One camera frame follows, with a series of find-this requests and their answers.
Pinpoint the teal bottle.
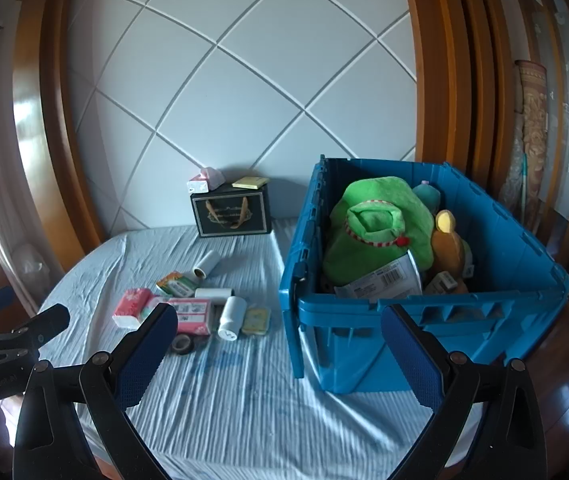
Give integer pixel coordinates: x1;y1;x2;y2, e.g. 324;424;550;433
412;181;440;216

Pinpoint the white plastic bottle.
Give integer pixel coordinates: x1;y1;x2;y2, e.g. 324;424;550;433
217;296;246;342

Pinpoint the white paper roll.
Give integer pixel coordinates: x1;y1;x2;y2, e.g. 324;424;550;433
194;287;234;305
193;250;220;280

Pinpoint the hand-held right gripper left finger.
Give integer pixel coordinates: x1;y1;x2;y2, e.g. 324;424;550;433
13;303;179;480

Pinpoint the green handled broom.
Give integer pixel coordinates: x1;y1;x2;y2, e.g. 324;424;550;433
517;152;530;216

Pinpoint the white barcode label packet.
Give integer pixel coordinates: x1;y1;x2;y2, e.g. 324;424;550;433
335;252;423;303

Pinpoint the small pink white tissue pack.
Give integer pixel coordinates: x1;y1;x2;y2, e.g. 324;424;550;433
188;166;224;193

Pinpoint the wooden glass partition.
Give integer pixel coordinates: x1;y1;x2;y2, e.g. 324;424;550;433
505;0;569;306

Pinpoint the pink patterned tissue pack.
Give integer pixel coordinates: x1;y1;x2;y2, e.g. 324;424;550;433
113;289;158;330

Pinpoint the yellow sticky notepad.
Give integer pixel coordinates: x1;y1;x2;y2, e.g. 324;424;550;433
231;176;269;191

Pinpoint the blue plastic storage container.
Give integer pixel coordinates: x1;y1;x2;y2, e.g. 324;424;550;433
279;156;569;393

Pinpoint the green orange packet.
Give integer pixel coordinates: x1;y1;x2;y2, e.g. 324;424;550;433
157;271;198;298

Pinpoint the green plastic jug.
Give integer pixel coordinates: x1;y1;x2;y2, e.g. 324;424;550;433
323;176;435;283

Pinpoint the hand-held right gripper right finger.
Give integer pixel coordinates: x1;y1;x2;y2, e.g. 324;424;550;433
381;304;550;480

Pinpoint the rolled patterned carpet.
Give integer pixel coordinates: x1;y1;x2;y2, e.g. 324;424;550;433
499;60;550;211

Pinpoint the light blue bed sheet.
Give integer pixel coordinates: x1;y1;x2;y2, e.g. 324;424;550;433
39;217;485;466

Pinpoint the brown plush toy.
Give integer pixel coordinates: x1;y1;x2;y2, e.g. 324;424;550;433
431;210;473;293

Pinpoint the black gift box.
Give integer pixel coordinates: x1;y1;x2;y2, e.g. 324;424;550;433
190;182;272;238

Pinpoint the yellow green sponge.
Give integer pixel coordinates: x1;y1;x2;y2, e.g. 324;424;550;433
241;307;271;336

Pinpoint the small grey box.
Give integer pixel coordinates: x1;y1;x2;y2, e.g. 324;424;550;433
425;271;458;295

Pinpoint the pink bottle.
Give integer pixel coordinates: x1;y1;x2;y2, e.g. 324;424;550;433
167;298;214;337

